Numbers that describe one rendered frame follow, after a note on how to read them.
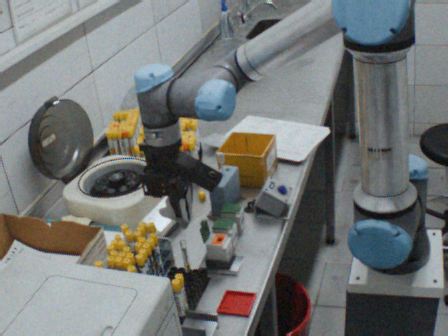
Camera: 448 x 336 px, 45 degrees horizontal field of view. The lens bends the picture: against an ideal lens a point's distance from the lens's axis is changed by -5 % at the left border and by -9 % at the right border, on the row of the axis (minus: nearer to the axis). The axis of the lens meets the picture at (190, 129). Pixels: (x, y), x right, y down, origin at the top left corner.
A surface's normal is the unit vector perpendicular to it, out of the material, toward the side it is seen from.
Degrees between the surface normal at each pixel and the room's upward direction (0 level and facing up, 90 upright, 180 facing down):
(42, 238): 88
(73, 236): 90
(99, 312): 0
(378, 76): 90
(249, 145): 90
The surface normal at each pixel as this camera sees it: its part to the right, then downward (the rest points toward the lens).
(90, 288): -0.14, -0.90
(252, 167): -0.40, 0.44
